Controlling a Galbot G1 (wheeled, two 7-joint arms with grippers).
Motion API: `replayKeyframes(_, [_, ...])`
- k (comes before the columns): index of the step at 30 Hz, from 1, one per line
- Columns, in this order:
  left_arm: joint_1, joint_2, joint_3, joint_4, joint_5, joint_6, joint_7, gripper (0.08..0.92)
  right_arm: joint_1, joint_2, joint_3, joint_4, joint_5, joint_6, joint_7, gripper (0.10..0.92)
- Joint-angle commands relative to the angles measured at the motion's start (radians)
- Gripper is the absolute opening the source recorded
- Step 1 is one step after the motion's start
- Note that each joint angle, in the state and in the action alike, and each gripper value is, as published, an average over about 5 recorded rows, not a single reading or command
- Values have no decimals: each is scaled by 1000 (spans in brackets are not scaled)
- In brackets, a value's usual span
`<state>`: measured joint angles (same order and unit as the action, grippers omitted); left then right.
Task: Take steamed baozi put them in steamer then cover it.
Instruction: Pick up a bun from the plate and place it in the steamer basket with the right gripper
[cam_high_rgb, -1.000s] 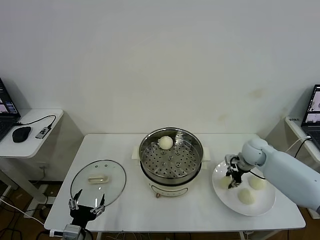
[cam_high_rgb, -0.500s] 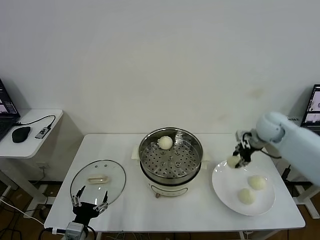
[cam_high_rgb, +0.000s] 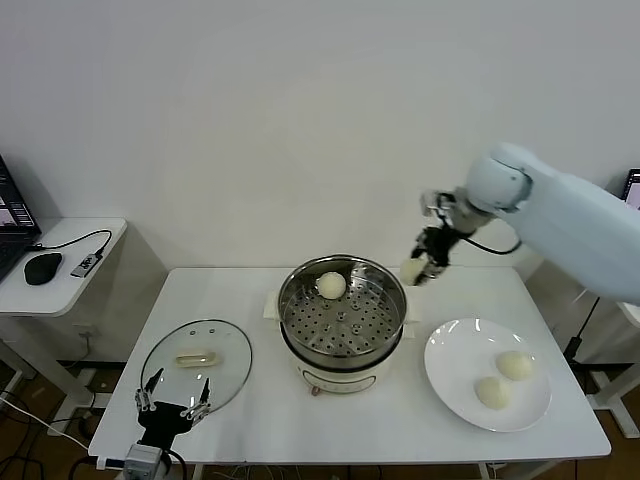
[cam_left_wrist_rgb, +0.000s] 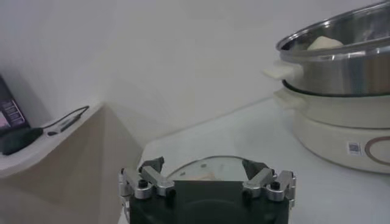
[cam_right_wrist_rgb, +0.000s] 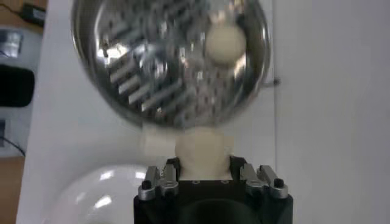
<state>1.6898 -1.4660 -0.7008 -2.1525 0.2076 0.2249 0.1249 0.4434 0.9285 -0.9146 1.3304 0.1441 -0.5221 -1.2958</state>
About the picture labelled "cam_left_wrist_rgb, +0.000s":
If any cream electric cooker base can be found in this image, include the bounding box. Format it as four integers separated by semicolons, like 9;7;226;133
274;80;390;175

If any grey usb hub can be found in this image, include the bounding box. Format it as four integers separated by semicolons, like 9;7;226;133
47;117;83;137

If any black open laptop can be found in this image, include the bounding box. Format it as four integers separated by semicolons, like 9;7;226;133
0;74;31;138

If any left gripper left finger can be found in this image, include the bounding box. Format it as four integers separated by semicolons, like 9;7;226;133
118;156;176;208

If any white side table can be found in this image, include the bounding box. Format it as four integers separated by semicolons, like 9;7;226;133
0;103;144;224

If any perforated steel steamer basket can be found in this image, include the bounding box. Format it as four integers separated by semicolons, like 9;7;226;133
263;0;390;97

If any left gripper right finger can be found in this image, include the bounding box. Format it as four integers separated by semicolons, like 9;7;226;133
242;158;297;209

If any black usb hub cable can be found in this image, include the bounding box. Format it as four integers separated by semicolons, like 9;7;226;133
42;105;90;130

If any round glass pot lid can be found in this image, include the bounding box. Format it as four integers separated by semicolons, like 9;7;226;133
166;155;254;182

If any white steamed baozi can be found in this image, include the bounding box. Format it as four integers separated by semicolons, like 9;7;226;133
307;35;344;51

